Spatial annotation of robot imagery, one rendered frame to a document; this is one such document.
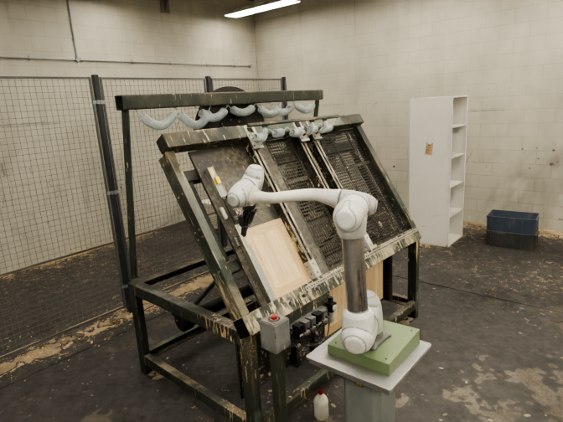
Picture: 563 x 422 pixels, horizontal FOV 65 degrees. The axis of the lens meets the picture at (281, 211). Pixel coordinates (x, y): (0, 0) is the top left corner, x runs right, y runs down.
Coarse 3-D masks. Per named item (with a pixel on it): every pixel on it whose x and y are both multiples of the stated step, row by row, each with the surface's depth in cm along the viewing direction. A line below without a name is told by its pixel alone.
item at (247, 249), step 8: (208, 168) 285; (208, 176) 286; (216, 176) 286; (216, 192) 283; (224, 192) 284; (224, 208) 282; (232, 224) 279; (240, 232) 279; (240, 240) 277; (248, 240) 280; (248, 248) 277; (248, 256) 276; (256, 264) 276; (256, 272) 273; (264, 280) 274; (264, 288) 272; (272, 296) 272
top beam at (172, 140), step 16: (224, 128) 301; (240, 128) 311; (256, 128) 321; (272, 128) 333; (304, 128) 357; (320, 128) 374; (336, 128) 396; (160, 144) 270; (176, 144) 269; (192, 144) 278; (208, 144) 290; (224, 144) 303
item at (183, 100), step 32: (128, 96) 293; (160, 96) 310; (192, 96) 330; (224, 96) 352; (256, 96) 379; (288, 96) 408; (320, 96) 443; (128, 128) 300; (128, 160) 308; (128, 192) 316; (128, 224) 324
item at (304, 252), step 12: (252, 132) 315; (264, 132) 308; (252, 144) 310; (252, 156) 315; (264, 168) 312; (264, 180) 312; (276, 204) 309; (288, 216) 309; (288, 228) 306; (300, 240) 303; (300, 252) 304; (312, 264) 301; (312, 276) 300
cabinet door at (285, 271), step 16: (272, 224) 301; (256, 240) 287; (272, 240) 295; (288, 240) 304; (256, 256) 281; (272, 256) 289; (288, 256) 298; (272, 272) 284; (288, 272) 292; (304, 272) 300; (272, 288) 278; (288, 288) 286
